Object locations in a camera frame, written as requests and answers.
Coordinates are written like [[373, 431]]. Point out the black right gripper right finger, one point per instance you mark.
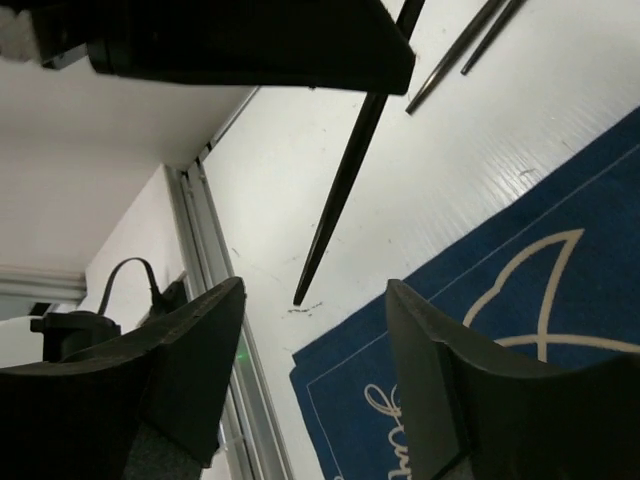
[[473, 409]]

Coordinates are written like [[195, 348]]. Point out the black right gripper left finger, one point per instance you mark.
[[140, 406]]

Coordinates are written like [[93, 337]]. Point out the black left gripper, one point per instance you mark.
[[347, 45]]

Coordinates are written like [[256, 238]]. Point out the black fork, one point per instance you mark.
[[349, 167]]

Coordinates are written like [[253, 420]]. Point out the navy fish placemat cloth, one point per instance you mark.
[[555, 276]]

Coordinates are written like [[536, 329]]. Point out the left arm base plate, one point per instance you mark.
[[65, 334]]

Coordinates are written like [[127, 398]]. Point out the aluminium rail frame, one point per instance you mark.
[[250, 436]]

